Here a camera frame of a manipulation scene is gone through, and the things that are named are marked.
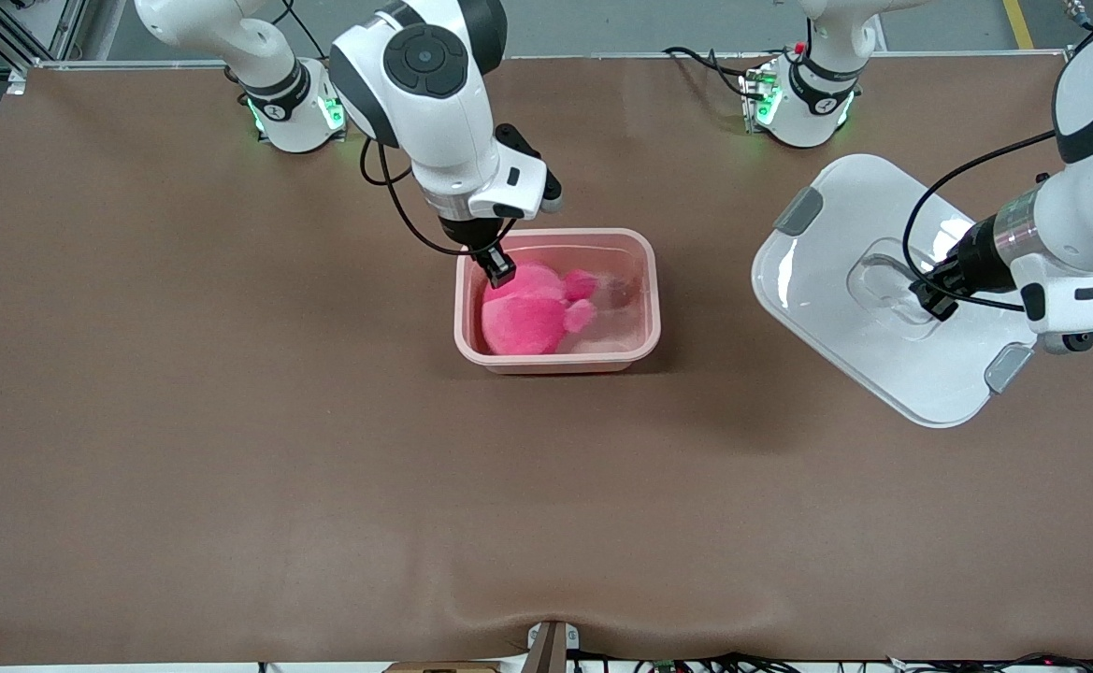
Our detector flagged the black left base cable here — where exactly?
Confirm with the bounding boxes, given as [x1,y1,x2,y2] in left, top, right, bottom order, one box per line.
[663,45,755,100]

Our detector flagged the pink plastic storage box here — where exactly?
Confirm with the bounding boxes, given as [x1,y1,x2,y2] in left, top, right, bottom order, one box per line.
[453,227,663,377]

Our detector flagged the white box lid grey latches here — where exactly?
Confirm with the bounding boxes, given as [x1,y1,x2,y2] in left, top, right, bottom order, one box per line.
[750,154,1039,429]

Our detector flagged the pink plush toy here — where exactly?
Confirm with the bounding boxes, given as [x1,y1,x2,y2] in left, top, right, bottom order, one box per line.
[480,261,601,357]

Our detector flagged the brown table cover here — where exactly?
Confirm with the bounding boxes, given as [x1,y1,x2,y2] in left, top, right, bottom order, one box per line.
[0,54,1093,666]

